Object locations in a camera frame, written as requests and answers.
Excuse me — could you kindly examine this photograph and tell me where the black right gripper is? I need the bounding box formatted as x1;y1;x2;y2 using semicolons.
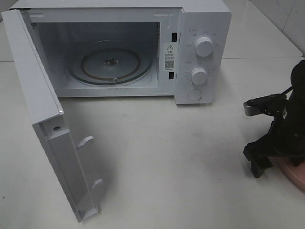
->
244;121;305;178

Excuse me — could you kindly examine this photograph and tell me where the pink round plate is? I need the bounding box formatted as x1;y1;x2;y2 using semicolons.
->
278;158;305;192

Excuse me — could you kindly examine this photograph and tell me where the round white door button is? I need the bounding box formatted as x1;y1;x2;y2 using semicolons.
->
187;89;202;101

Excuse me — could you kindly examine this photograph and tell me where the white microwave door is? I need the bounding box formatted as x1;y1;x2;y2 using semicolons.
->
2;10;100;222

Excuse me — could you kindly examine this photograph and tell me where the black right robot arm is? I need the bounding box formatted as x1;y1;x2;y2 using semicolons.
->
244;61;305;178

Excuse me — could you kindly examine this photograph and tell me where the lower white dial knob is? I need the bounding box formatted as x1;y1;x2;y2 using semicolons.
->
191;67;208;85

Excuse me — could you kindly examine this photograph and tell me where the white dial knob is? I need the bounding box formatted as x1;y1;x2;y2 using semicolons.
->
194;35;214;57
191;67;208;85

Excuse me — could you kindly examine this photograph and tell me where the upper white dial knob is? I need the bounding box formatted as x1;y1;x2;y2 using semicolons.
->
194;35;214;57

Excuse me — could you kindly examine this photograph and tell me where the white microwave oven body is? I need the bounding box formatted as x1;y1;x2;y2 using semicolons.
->
8;0;232;104

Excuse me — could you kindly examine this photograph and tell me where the white warning label sticker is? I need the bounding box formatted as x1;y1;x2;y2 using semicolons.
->
163;42;177;72

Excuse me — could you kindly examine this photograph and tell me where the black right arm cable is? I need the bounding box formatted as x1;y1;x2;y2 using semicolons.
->
281;85;295;98

